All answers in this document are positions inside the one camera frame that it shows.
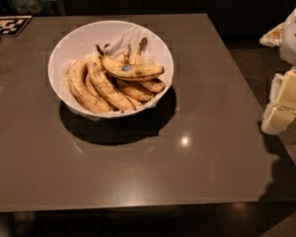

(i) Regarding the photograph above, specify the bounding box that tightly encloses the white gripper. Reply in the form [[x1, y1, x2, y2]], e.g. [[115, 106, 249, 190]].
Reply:
[[261, 65, 296, 135]]

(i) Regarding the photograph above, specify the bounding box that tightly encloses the banana with blue sticker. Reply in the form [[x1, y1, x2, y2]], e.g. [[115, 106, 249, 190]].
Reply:
[[96, 45, 164, 81]]

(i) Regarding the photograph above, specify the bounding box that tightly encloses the outer left banana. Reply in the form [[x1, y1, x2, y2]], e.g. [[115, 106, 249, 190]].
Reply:
[[68, 59, 111, 114]]

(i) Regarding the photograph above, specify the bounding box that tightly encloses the black white fiducial marker card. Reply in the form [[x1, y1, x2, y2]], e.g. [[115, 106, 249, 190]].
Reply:
[[0, 16, 32, 37]]

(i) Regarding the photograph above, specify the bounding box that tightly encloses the thin inner left banana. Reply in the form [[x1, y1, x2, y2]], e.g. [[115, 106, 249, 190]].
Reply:
[[85, 73, 115, 111]]

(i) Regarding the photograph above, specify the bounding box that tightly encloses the long middle banana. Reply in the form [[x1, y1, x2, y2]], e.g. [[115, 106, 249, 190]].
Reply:
[[87, 54, 135, 112]]

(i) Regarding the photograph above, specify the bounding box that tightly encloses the upright back banana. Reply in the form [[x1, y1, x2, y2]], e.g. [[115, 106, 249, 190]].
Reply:
[[129, 38, 147, 64]]

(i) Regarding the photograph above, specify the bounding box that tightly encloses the lower middle banana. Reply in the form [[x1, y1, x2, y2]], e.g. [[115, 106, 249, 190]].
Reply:
[[116, 79, 154, 102]]

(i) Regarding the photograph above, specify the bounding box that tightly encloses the right small banana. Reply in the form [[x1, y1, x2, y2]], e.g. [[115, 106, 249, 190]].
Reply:
[[139, 78, 165, 93]]

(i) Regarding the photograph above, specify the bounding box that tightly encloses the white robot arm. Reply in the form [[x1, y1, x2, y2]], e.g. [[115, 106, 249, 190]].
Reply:
[[259, 7, 296, 135]]

